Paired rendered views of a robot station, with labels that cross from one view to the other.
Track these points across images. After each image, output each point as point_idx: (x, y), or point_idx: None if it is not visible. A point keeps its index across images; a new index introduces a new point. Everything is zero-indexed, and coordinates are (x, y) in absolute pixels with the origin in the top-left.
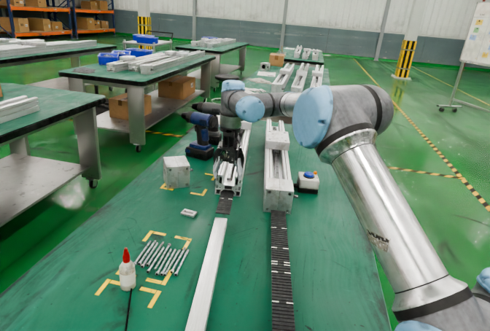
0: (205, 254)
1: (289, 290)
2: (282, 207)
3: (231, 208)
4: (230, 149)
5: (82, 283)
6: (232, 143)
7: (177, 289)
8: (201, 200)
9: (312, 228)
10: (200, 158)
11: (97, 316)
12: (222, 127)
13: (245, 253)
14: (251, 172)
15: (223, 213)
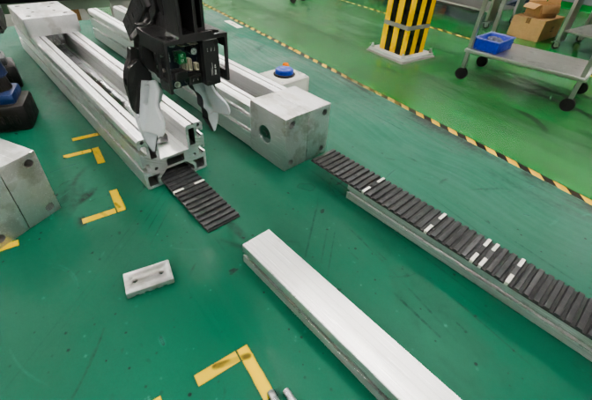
0: (369, 370)
1: (581, 296)
2: (314, 144)
3: (223, 199)
4: (203, 38)
5: None
6: (201, 14)
7: None
8: (135, 222)
9: (381, 156)
10: (10, 129)
11: None
12: None
13: (382, 278)
14: None
15: (226, 223)
